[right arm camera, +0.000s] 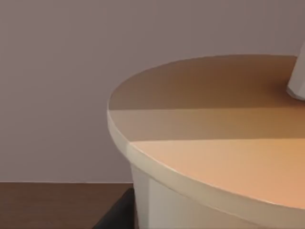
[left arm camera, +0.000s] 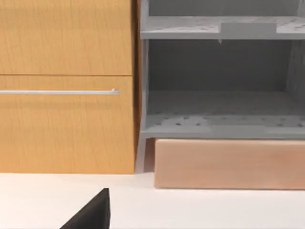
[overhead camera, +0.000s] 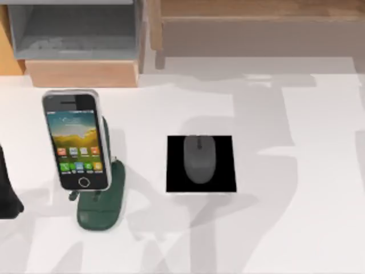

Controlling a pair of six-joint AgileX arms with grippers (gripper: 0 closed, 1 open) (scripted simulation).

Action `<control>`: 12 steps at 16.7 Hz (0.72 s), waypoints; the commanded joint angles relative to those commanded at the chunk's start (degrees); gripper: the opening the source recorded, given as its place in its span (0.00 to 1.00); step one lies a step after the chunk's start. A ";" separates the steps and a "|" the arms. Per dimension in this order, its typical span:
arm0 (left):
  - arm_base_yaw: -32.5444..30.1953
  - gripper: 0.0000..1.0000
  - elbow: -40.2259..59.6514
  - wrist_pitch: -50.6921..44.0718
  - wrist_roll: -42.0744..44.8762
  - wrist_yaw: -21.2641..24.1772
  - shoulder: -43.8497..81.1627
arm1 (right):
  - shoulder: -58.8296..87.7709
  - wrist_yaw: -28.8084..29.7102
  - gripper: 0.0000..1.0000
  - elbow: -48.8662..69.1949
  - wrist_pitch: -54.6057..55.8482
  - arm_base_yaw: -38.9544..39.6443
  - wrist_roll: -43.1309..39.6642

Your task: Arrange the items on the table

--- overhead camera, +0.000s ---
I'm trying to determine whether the dark green phone stand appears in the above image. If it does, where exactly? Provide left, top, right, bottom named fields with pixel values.
left=67, top=115, right=127, bottom=231

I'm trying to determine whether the grey pierced drawer inside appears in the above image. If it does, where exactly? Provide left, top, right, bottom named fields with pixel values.
left=6, top=0, right=141, bottom=61

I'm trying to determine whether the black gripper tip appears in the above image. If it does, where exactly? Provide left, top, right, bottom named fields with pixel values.
left=0, top=146, right=25, bottom=220

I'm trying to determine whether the wooden cupboard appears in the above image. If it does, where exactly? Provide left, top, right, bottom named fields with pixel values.
left=0, top=5, right=28, bottom=76

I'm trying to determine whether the pale wooden drawer front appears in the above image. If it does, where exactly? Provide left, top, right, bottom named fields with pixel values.
left=25, top=59, right=140, bottom=88

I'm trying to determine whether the black mouse pad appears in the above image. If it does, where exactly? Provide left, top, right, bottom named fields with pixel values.
left=166, top=135, right=237, bottom=193

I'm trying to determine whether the grey computer mouse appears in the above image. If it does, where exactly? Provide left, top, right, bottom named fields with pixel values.
left=182, top=135, right=217, bottom=185

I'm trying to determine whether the black and silver smartphone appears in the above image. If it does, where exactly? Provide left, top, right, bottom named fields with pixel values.
left=41, top=88, right=114, bottom=192

